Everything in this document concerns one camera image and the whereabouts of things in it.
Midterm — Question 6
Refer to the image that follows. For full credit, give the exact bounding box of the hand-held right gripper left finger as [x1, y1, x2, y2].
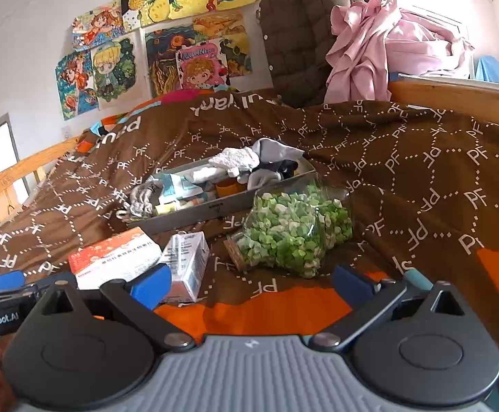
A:
[39, 263, 196, 350]

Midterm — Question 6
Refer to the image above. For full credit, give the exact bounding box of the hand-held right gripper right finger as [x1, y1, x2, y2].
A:
[309, 264, 469, 350]

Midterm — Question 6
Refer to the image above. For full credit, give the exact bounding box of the grey cartoon-print box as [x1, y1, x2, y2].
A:
[125, 154, 319, 234]

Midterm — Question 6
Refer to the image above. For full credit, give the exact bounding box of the grey drawstring pouch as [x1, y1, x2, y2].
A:
[127, 179, 166, 219]

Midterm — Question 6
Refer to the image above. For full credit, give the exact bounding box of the black dotted sock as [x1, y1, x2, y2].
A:
[256, 159, 299, 179]

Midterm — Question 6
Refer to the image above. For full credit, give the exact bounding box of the grey sock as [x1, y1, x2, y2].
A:
[236, 137, 306, 190]

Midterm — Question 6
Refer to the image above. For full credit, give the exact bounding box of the white textured cloth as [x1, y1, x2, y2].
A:
[208, 147, 262, 171]

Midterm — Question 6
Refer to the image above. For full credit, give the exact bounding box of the white carton box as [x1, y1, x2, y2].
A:
[159, 231, 211, 305]

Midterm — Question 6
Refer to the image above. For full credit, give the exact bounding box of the red and white medicine box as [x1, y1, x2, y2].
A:
[68, 227, 164, 290]

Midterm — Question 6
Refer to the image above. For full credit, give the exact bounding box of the glass jar of green paper stars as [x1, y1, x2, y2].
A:
[224, 182, 355, 279]

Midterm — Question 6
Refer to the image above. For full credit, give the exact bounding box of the brown printed duvet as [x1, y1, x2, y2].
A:
[0, 88, 499, 396]

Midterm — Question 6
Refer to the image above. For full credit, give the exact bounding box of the pink garment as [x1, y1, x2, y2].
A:
[324, 0, 405, 104]

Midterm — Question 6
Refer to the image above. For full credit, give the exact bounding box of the pale pink bedding pile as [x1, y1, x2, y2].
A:
[384, 9, 475, 82]

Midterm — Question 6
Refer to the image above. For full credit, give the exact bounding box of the blue cloth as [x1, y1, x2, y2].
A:
[475, 56, 499, 87]

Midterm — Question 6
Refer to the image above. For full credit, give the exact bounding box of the brown quilted jacket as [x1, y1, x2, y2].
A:
[258, 0, 389, 108]

